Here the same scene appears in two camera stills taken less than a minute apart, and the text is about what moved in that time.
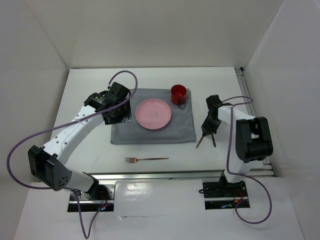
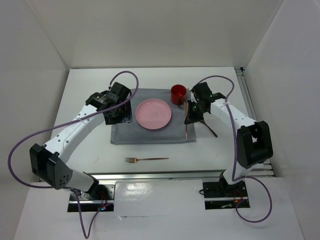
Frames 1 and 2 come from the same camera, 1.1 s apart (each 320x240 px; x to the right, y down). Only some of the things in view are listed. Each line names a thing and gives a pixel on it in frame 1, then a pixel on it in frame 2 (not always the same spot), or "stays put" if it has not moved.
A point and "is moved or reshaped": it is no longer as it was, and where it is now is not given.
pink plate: (153, 113) stays put
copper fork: (135, 160) stays put
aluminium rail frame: (267, 169) stays put
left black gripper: (126, 116) stays put
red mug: (178, 94) stays put
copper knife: (199, 141) -> (185, 115)
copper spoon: (213, 138) is moved or reshaped
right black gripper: (207, 130) -> (192, 117)
